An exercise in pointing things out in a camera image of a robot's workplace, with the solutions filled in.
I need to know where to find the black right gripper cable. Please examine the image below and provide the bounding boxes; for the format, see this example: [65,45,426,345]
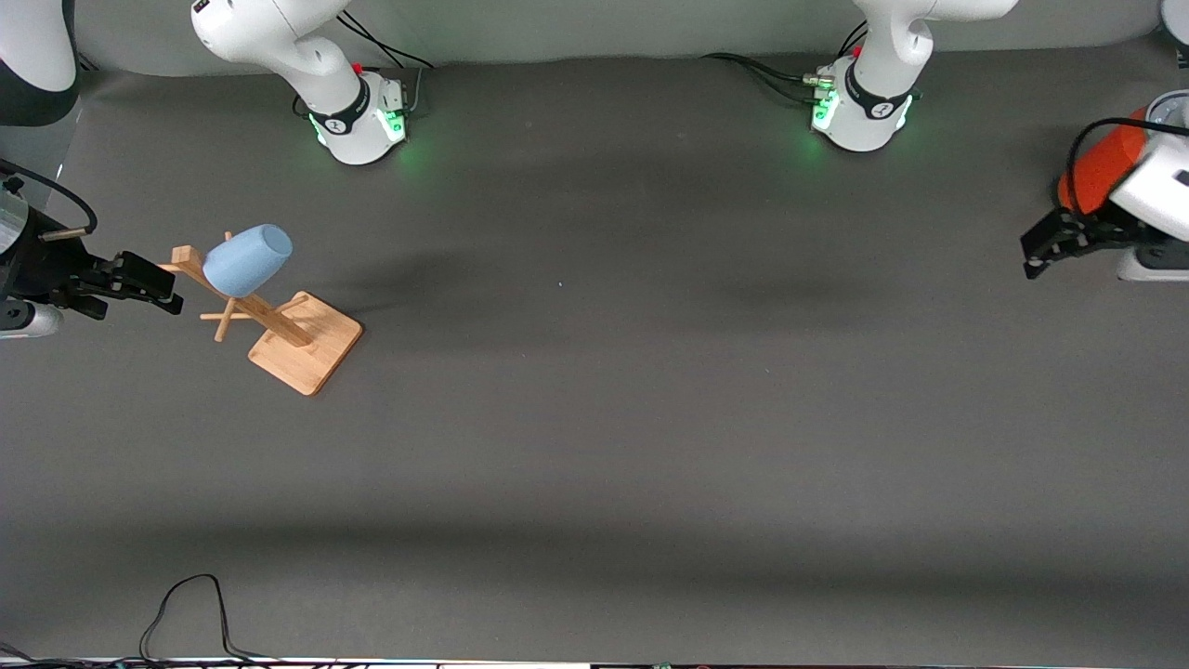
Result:
[0,159,99,241]

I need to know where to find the wooden mug rack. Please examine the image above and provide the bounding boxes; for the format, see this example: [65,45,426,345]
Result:
[158,232,365,398]

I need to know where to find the black right arm base cables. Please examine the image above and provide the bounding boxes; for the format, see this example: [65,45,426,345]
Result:
[294,11,436,120]

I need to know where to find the black arm base cables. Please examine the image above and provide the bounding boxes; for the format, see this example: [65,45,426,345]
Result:
[699,20,869,105]
[294,11,436,120]

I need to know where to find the thin black loose cable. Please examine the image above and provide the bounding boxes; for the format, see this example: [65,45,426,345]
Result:
[137,573,284,666]

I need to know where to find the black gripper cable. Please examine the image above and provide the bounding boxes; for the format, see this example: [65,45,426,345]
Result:
[0,159,99,241]
[1066,115,1189,187]

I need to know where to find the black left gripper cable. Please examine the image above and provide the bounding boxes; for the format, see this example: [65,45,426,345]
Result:
[1066,115,1189,187]

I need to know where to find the light blue plastic cup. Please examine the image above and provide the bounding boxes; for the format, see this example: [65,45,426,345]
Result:
[203,224,294,299]

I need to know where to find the black left arm base cables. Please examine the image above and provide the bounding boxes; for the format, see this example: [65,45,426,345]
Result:
[699,20,869,105]

